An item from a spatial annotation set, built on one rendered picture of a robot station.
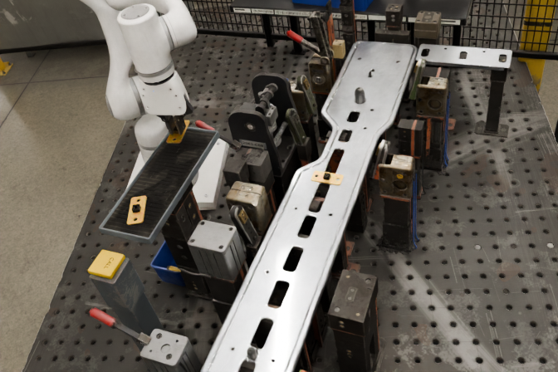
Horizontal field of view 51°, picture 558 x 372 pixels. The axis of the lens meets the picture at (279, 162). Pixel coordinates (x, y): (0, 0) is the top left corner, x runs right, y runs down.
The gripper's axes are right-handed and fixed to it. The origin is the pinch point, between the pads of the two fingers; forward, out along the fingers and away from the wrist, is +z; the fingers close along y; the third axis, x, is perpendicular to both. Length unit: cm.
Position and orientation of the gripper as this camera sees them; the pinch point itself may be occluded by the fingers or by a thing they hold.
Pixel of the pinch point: (175, 124)
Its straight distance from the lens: 146.8
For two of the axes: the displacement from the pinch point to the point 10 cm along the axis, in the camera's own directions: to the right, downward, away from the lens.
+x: 1.9, -7.0, 6.8
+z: 1.5, 7.1, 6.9
